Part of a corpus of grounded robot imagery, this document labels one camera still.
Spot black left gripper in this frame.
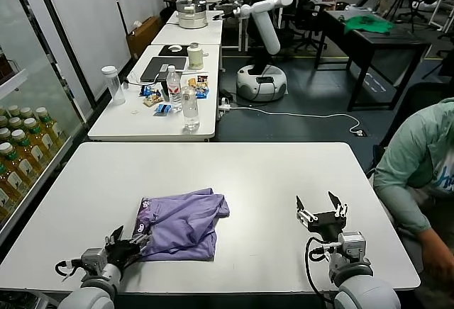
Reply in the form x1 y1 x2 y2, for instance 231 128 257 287
104 226 152 266

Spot white steamer pot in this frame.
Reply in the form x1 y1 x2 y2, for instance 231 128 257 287
176 0 209 29

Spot water bottle red label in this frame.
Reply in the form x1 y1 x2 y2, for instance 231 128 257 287
165 66 182 111

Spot brown cardboard box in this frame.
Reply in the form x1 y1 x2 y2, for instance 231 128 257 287
126 16 164 60

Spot cream lidded cup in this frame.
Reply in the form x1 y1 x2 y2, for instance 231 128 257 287
187 42 209 71

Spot purple t-shirt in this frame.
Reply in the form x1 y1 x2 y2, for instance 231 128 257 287
131 187 231 262

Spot large clear water bottle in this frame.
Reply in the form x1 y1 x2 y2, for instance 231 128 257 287
181 86 200 132

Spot white floor cable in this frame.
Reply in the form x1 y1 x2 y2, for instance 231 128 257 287
226 105 366 136

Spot white wheeled robot body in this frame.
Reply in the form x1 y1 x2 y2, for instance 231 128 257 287
236 0 287 103

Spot tall clear bottle white cap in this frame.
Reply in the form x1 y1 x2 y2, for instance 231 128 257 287
101 66 126 106

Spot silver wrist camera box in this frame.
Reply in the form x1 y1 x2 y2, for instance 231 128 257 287
338 231 366 257
54 248 108 279

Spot black table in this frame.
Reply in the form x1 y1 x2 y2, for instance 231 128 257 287
314 9 432 111

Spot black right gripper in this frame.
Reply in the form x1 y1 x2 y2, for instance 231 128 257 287
296 191 348 241

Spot black mouse pad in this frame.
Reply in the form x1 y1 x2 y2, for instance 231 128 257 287
157 44 191 57

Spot glass door display cabinet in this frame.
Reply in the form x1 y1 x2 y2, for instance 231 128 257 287
0 0 88 239

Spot dark grey closed laptop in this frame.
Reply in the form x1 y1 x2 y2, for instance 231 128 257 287
140 57 188 84

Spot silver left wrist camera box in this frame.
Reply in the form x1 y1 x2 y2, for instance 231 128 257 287
54 248 108 279

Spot white rectangular table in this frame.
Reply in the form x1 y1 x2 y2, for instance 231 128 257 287
150 9 224 46
87 43 221 142

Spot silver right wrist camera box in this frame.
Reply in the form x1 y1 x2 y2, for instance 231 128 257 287
338 231 366 257

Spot seated person green jacket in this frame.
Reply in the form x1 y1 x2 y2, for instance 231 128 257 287
368 98 454 281

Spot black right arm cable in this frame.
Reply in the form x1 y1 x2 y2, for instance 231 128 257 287
304 236 333 295

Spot green cloth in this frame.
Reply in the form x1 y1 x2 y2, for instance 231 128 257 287
343 14 395 35

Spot thin white charging cable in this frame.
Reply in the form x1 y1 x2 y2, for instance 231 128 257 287
123 77 167 86

